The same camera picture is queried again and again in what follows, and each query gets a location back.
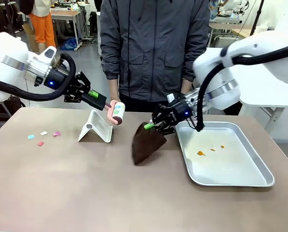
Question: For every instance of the cardboard box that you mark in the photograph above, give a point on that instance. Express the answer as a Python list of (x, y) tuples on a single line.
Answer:
[(33, 36)]

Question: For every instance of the person's right hand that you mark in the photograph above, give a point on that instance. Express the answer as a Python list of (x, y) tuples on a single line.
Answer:
[(115, 90)]

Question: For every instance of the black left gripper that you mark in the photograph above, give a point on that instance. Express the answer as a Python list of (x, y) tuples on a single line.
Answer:
[(54, 81)]

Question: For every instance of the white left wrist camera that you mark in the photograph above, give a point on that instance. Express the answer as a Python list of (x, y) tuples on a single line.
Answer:
[(49, 54)]

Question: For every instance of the salmon pink paper scrap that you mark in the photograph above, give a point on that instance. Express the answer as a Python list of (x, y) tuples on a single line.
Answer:
[(40, 143)]

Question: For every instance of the person's right forearm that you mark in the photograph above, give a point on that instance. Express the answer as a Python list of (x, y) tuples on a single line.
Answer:
[(110, 62)]

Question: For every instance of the light wood background table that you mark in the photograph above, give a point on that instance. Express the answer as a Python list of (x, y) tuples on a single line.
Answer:
[(231, 26)]

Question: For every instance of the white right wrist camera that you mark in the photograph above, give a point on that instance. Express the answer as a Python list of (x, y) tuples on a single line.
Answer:
[(171, 97)]

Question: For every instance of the brown cloth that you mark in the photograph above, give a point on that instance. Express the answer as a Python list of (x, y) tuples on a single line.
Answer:
[(146, 145)]

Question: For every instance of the person in grey jacket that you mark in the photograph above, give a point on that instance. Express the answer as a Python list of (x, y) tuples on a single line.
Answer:
[(153, 48)]

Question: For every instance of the white lint roller stand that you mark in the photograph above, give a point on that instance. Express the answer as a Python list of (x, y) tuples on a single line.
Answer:
[(98, 128)]

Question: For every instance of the white paper scrap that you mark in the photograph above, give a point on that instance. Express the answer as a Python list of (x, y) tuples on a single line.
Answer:
[(44, 133)]

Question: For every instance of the person in orange trousers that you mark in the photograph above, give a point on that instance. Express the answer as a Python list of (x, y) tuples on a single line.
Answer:
[(43, 29)]

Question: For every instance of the blue paper scrap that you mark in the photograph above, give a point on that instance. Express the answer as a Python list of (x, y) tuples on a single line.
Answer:
[(31, 137)]

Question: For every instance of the blue bag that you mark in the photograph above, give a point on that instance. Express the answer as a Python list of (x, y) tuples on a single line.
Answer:
[(70, 44)]

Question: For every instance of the silver metal tray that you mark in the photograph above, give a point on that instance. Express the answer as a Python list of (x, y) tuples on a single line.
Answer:
[(231, 166)]

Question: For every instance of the white side table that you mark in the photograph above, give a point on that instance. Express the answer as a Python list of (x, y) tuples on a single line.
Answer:
[(267, 101)]

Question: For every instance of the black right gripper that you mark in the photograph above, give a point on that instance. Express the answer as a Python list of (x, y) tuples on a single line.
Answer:
[(183, 112)]

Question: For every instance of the person's left forearm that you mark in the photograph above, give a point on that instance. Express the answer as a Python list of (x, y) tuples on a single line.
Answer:
[(194, 62)]

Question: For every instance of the person's left hand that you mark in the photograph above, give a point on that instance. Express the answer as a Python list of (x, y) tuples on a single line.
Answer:
[(187, 86)]

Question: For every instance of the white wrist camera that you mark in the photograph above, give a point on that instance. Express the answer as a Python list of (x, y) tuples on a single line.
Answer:
[(171, 97), (49, 54)]

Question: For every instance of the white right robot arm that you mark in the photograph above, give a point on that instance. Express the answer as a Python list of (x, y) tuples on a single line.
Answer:
[(255, 72)]

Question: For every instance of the large orange crumb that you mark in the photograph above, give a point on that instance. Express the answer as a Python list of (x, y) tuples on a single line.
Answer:
[(200, 153)]

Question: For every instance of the magenta paper scrap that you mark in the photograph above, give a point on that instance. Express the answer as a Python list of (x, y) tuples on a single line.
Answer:
[(57, 134)]

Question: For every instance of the wooden-top background desk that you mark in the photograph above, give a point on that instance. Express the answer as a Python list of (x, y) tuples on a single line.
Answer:
[(66, 14)]

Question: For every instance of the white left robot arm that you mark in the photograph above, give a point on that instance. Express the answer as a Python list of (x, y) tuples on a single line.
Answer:
[(4, 55)]

